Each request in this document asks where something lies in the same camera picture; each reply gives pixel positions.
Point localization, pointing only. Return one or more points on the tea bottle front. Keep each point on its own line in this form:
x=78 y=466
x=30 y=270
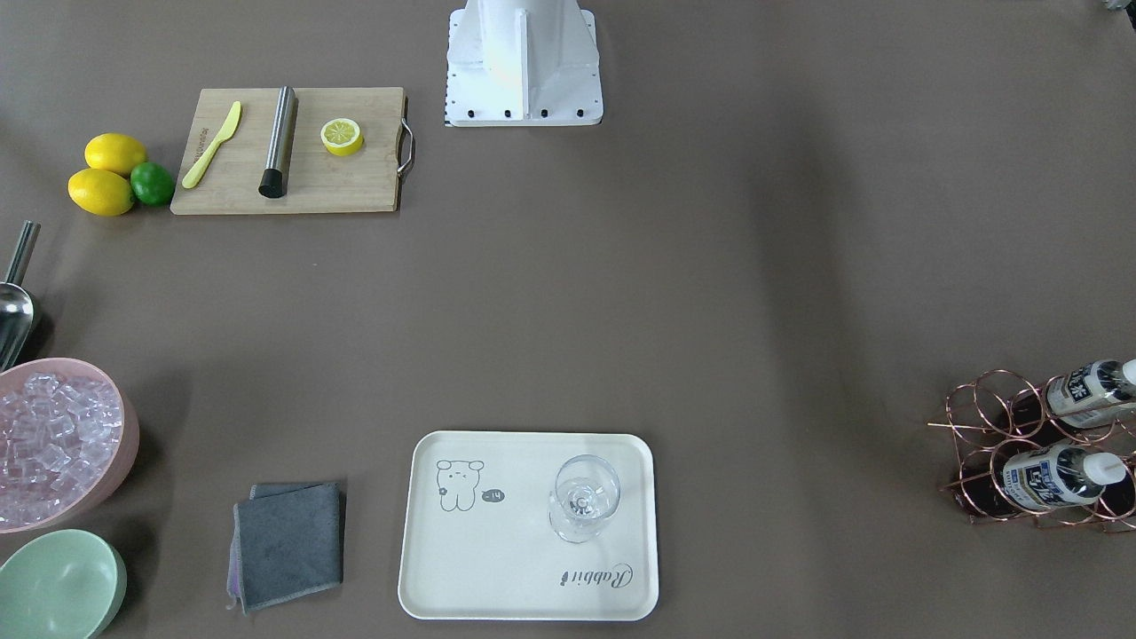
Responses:
x=1016 y=480

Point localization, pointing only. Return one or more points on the tea bottle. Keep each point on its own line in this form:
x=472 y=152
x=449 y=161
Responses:
x=1089 y=399
x=1016 y=480

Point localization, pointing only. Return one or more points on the tea bottle rear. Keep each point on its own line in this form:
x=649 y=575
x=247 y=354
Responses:
x=1089 y=399

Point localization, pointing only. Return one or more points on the clear wine glass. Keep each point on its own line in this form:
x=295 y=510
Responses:
x=585 y=494

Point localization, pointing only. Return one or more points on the cream rabbit tray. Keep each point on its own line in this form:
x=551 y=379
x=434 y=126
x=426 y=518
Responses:
x=477 y=543

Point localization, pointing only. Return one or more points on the bamboo cutting board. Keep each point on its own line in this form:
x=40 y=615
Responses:
x=368 y=181

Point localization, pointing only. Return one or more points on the half lemon slice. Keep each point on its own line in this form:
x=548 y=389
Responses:
x=342 y=137

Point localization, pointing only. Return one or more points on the steel muddler black tip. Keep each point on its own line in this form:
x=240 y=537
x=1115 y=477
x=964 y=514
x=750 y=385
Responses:
x=274 y=179

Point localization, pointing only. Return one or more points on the grey folded cloth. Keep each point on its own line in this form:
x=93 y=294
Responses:
x=287 y=543

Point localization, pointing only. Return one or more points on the yellow plastic knife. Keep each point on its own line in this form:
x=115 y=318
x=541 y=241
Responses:
x=200 y=167

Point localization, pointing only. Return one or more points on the green lime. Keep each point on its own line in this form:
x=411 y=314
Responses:
x=152 y=185

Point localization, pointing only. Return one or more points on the upper yellow lemon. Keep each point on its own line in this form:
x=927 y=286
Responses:
x=115 y=152

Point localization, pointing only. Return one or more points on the yellow lemon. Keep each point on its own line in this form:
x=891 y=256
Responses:
x=101 y=192
x=115 y=152

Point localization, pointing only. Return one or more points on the lower yellow lemon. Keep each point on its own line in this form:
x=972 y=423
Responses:
x=101 y=192

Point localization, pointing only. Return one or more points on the pink bowl of ice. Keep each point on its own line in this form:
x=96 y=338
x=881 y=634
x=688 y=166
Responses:
x=70 y=437

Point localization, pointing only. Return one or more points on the steel ice scoop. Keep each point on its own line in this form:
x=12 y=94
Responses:
x=18 y=307

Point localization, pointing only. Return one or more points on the mint green bowl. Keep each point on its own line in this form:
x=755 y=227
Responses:
x=65 y=584

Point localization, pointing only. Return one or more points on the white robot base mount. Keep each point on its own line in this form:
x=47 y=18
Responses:
x=522 y=64

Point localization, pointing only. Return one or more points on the copper wire bottle basket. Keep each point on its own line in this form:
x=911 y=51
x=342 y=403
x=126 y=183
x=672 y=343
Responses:
x=977 y=415

